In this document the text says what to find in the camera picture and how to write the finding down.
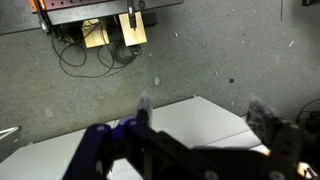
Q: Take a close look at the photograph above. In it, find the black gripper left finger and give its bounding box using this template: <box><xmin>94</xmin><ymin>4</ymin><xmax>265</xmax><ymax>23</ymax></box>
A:
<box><xmin>136</xmin><ymin>93</ymin><xmax>153</xmax><ymax>127</ymax></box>

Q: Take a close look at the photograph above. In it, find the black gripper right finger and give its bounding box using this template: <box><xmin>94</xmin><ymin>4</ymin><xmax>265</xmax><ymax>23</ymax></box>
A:
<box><xmin>245</xmin><ymin>98</ymin><xmax>283</xmax><ymax>147</ymax></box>

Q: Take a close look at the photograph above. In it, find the dark robot base platform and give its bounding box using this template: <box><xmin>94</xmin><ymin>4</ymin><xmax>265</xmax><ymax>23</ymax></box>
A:
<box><xmin>27</xmin><ymin>0</ymin><xmax>185</xmax><ymax>32</ymax></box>

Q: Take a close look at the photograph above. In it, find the white base cabinet counter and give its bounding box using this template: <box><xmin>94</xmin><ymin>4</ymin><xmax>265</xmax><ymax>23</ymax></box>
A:
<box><xmin>0</xmin><ymin>96</ymin><xmax>268</xmax><ymax>180</ymax></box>

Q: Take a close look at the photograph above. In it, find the right wooden block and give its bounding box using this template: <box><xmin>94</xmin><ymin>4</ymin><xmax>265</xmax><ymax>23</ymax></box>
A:
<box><xmin>119</xmin><ymin>12</ymin><xmax>147</xmax><ymax>46</ymax></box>

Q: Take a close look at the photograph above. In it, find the wooden block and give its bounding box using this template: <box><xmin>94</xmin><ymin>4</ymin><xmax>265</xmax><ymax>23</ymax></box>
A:
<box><xmin>119</xmin><ymin>12</ymin><xmax>147</xmax><ymax>46</ymax></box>
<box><xmin>81</xmin><ymin>19</ymin><xmax>109</xmax><ymax>48</ymax></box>

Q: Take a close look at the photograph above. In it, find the left wooden block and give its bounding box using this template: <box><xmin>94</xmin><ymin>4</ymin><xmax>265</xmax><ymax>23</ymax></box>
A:
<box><xmin>81</xmin><ymin>19</ymin><xmax>109</xmax><ymax>48</ymax></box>

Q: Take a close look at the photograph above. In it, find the black coiled floor cable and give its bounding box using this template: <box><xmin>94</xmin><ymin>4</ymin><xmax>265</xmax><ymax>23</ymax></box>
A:
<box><xmin>50</xmin><ymin>19</ymin><xmax>143</xmax><ymax>79</ymax></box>

